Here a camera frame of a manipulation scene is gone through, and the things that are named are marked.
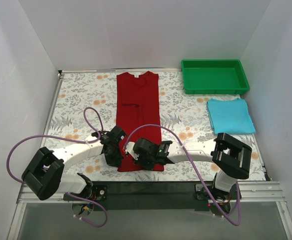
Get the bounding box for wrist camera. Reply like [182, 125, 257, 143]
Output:
[85, 130, 107, 143]
[124, 141, 139, 160]

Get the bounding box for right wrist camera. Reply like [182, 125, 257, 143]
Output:
[124, 141, 139, 160]

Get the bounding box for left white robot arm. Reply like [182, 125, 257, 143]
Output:
[21, 125, 126, 201]

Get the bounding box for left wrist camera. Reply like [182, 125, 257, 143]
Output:
[85, 130, 107, 143]

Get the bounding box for green plastic tray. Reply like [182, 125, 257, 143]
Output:
[181, 59, 250, 95]

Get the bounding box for folded turquoise t-shirt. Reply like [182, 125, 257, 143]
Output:
[207, 98, 256, 135]

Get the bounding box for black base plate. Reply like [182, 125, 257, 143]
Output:
[63, 181, 243, 212]

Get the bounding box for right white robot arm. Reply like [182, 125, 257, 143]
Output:
[125, 133, 252, 199]

